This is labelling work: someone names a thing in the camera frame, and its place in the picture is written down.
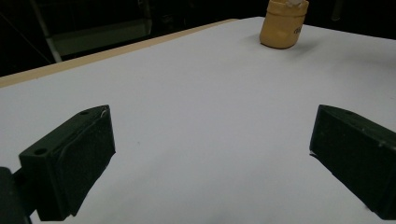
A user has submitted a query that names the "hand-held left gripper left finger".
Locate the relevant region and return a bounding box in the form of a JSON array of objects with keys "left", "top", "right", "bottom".
[{"left": 19, "top": 105, "right": 117, "bottom": 222}]

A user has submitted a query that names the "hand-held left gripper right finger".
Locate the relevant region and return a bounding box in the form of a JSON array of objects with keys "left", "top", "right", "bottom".
[{"left": 309, "top": 104, "right": 396, "bottom": 221}]

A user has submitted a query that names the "grey panel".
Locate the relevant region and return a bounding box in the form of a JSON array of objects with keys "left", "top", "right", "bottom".
[{"left": 50, "top": 18, "right": 153, "bottom": 58}]

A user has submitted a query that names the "white metal stand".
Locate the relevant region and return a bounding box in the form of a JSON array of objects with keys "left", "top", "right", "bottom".
[{"left": 29, "top": 0, "right": 64, "bottom": 64}]

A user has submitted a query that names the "yellow bear ceramic holder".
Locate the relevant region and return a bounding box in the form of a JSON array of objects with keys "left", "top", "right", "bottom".
[{"left": 259, "top": 0, "right": 310, "bottom": 50}]

